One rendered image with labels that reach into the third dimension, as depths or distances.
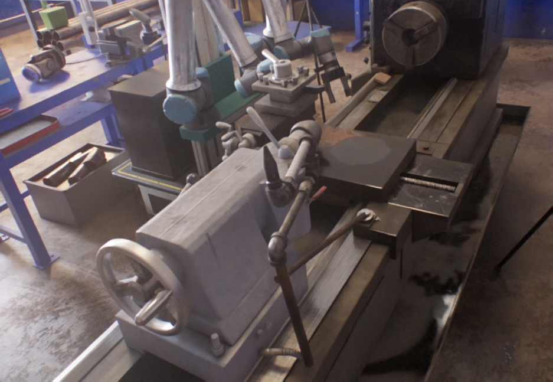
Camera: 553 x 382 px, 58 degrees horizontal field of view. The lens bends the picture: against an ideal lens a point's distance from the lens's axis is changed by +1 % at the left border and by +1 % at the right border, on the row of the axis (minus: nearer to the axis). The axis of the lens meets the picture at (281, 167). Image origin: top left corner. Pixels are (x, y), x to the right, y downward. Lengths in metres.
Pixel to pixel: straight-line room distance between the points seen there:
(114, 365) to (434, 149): 1.17
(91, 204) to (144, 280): 2.36
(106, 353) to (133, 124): 1.75
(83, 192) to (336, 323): 2.31
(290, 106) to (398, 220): 0.54
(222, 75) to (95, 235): 1.25
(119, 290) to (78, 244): 2.12
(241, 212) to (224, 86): 1.73
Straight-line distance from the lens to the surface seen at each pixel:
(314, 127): 1.40
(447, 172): 1.65
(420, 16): 2.17
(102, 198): 3.38
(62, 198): 3.23
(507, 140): 2.88
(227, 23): 2.21
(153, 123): 2.71
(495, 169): 2.61
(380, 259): 1.37
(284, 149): 1.17
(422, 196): 1.53
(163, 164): 2.83
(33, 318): 2.82
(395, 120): 2.31
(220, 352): 1.04
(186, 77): 2.18
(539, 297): 2.55
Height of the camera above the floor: 1.75
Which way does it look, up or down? 31 degrees down
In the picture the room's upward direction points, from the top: 7 degrees counter-clockwise
